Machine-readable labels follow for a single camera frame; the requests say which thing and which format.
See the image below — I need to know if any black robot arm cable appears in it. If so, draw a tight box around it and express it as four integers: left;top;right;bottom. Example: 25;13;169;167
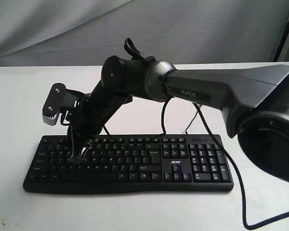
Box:
103;97;289;228

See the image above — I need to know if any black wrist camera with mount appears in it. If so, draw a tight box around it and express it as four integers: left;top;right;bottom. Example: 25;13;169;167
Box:
42;83;85;126

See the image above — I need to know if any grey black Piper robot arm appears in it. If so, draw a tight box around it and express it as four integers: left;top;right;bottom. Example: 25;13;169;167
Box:
67;38;289;182

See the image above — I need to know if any black keyboard USB cable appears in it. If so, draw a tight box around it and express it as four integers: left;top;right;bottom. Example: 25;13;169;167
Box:
184;103;202;135

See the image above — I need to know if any black Acer keyboard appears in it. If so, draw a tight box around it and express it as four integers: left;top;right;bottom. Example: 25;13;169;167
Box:
23;134;234;194

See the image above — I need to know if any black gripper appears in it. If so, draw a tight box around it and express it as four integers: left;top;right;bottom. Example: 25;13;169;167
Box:
67;92;132;165

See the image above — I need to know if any grey backdrop cloth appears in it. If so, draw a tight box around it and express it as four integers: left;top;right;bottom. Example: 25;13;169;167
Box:
0;0;289;66

